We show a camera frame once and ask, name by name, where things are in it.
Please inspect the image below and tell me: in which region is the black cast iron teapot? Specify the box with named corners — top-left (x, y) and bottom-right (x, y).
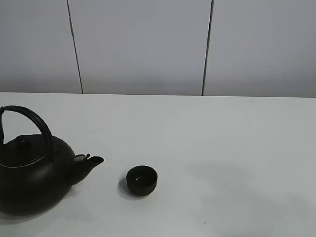
top-left (0, 105), bottom-right (104, 216)

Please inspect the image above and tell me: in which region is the small black teacup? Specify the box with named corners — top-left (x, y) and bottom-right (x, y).
top-left (126, 165), bottom-right (158, 197)

